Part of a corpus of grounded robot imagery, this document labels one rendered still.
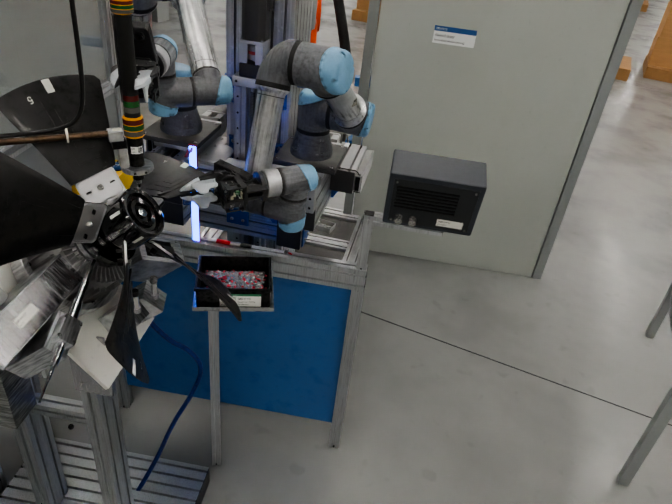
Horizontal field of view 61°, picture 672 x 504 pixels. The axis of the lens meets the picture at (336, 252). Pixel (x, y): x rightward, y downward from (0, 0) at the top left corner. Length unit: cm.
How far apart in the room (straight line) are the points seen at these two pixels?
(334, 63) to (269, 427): 148
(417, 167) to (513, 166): 167
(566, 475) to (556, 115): 169
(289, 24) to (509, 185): 164
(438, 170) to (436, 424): 128
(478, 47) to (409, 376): 159
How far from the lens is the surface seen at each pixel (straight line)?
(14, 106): 142
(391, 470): 237
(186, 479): 221
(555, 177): 329
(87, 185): 139
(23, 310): 126
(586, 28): 306
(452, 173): 160
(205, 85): 160
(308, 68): 155
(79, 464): 231
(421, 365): 278
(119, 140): 135
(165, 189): 149
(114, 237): 132
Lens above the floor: 189
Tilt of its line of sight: 34 degrees down
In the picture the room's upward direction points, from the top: 7 degrees clockwise
